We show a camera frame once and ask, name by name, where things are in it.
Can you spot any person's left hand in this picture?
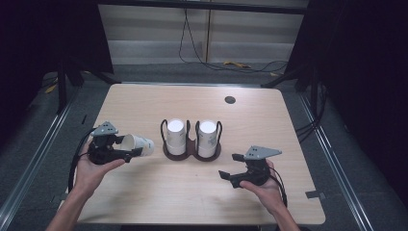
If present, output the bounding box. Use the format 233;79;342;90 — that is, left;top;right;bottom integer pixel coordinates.
72;142;127;197

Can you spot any long black floor cable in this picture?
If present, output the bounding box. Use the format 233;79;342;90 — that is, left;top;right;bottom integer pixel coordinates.
178;9;290;74

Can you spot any stack of floral paper cups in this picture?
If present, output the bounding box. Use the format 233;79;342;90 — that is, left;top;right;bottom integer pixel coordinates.
166;118;187;156
197;119;217;159

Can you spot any person's right hand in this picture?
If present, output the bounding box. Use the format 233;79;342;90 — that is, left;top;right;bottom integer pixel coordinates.
240;159;287;216

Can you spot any black metal stand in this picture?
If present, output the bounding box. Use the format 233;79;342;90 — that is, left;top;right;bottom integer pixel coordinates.
56;57;114;114
261;64;321;112

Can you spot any grey floor rail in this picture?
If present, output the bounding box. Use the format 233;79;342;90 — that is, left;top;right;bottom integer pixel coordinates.
297;92;375;231
0;102;74;223

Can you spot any single white paper cup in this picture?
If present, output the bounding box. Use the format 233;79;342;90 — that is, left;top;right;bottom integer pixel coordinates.
119;133;156;158

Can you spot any brown double cup holder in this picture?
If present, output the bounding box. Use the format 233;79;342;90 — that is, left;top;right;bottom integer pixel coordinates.
160;118;223;162

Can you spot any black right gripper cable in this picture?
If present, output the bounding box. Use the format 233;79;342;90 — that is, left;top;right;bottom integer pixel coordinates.
270;167;289;208

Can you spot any black curtain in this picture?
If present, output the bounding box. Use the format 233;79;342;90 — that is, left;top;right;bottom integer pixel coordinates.
285;0;408;200
0;0;114;129

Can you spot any grey tape strip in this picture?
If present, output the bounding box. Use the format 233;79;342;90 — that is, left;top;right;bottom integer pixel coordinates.
305;190;325;200

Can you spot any bundle of black cables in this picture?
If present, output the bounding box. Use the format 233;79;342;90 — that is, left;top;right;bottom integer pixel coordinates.
294;85;329;142

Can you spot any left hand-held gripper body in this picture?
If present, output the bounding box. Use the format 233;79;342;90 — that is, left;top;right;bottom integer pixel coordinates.
87;120;134;166

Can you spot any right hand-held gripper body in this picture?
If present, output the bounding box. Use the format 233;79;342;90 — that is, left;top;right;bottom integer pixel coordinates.
239;145;283;188

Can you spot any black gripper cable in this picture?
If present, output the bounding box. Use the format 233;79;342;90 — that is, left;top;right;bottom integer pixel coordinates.
270;167;289;208
67;127;97;193

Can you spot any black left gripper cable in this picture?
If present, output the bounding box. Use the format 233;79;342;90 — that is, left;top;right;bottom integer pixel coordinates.
67;127;97;193

